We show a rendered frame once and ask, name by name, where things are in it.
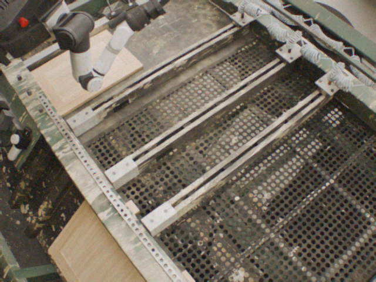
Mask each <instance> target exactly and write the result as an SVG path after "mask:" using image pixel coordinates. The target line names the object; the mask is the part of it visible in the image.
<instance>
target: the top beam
mask: <svg viewBox="0 0 376 282"><path fill-rule="evenodd" d="M210 1H211V2H212V3H214V4H215V5H217V6H218V7H219V8H221V9H222V10H223V11H225V12H226V13H228V14H229V15H230V16H231V15H232V14H235V13H236V12H238V7H239V5H240V3H241V2H242V1H243V0H232V1H230V2H225V1H222V0H210ZM271 18H272V22H273V23H277V24H279V26H280V27H281V28H283V29H286V30H287V31H288V35H291V36H292V35H293V34H294V33H295V32H294V31H293V30H292V29H290V28H289V27H287V26H286V25H284V24H283V23H282V22H280V21H279V20H278V19H276V18H275V17H274V16H271ZM270 24H271V22H270V14H269V15H263V16H261V17H259V18H257V19H255V20H254V21H251V22H249V25H250V27H249V29H250V30H251V31H253V32H254V33H255V34H256V35H258V36H259V37H260V38H263V40H264V41H266V42H267V43H268V44H269V45H271V46H272V47H273V48H275V49H276V50H277V49H278V48H280V47H283V46H284V45H286V43H287V41H286V42H280V41H279V40H277V39H275V38H274V37H272V36H271V35H270V34H269V32H268V30H267V27H268V26H269V25H270ZM314 49H315V50H317V51H320V50H319V49H317V48H316V47H314ZM320 55H321V56H320V57H321V58H329V57H328V56H327V55H325V54H324V53H323V52H322V51H320ZM332 61H333V60H332V59H331V60H326V59H320V60H319V61H318V63H312V62H310V61H308V60H307V59H305V58H304V57H303V56H302V55H301V56H300V57H299V58H297V59H296V62H295V64H296V65H297V66H298V67H299V68H300V69H302V70H303V71H304V72H305V73H307V74H308V75H310V77H312V78H313V79H314V80H316V81H318V80H319V79H320V78H321V77H323V76H324V75H325V74H326V73H329V72H330V71H331V70H332V69H333V65H332ZM352 82H353V85H364V84H363V83H361V81H359V80H358V79H357V78H356V77H354V78H353V79H352ZM352 82H351V83H352ZM334 96H335V97H337V98H338V99H339V100H340V101H341V102H342V103H343V104H345V105H346V106H347V107H348V108H349V109H351V110H352V111H353V112H354V113H356V115H358V116H359V117H360V118H362V119H363V120H364V121H365V122H367V124H368V125H369V126H371V127H372V128H373V129H374V130H375V131H376V93H374V92H373V91H372V90H371V89H369V88H368V87H367V86H363V87H362V86H356V87H353V88H352V89H351V91H348V92H346V91H343V90H342V89H339V90H338V91H336V92H335V94H334Z"/></svg>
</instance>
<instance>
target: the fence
mask: <svg viewBox="0 0 376 282"><path fill-rule="evenodd" d="M148 1H149V0H138V1H135V2H136V3H137V4H138V6H137V7H135V8H133V9H131V10H129V11H127V13H128V14H131V13H132V12H133V11H134V10H135V9H137V8H138V7H141V8H142V9H143V4H145V3H146V2H148ZM112 20H113V19H112ZM112 20H108V19H107V18H106V17H103V18H101V19H100V20H98V21H96V22H95V28H94V30H93V31H92V32H90V35H89V37H90V36H92V35H94V34H96V33H98V32H100V31H102V30H104V29H106V28H107V27H109V25H108V23H109V22H110V21H112ZM64 51H65V50H60V49H59V45H58V43H56V44H54V45H52V46H50V47H48V48H46V49H45V50H44V51H42V52H40V53H37V54H36V55H34V56H32V57H30V58H29V59H28V60H26V61H24V62H23V63H24V64H25V66H26V67H27V68H28V69H29V71H31V70H33V69H35V68H37V67H38V66H39V65H41V64H43V63H45V62H47V61H48V60H50V59H52V58H54V57H55V56H56V55H58V54H60V53H62V52H64Z"/></svg>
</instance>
